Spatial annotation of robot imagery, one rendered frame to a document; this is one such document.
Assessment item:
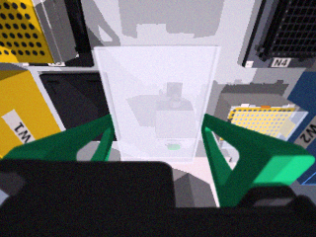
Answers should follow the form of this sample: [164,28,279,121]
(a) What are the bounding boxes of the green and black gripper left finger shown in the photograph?
[1,114,115,161]

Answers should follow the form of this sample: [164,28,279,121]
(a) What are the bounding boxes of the black assay plate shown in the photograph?
[259,0,316,58]

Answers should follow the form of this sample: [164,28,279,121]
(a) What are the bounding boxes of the blue bin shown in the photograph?
[287,71,316,185]

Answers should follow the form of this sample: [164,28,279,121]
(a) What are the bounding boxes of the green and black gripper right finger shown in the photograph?
[200,114,315,207]

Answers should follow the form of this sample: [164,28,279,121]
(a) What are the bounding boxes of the grey bench mat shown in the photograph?
[0,0,316,131]

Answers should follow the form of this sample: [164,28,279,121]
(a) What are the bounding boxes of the yellow bin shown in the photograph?
[0,70,61,159]

